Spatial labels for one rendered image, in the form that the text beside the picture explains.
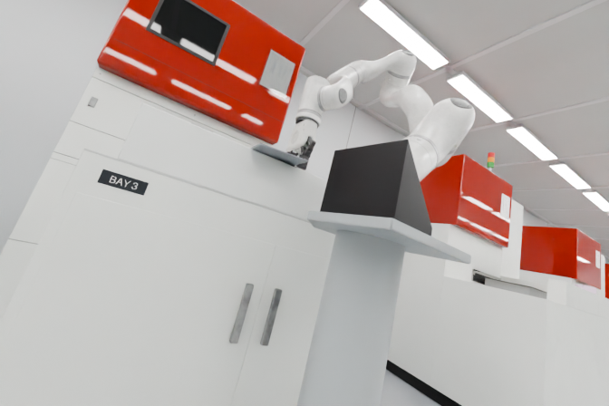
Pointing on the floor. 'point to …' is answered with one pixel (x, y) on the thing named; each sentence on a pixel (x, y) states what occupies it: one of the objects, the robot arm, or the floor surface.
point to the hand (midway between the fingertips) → (294, 167)
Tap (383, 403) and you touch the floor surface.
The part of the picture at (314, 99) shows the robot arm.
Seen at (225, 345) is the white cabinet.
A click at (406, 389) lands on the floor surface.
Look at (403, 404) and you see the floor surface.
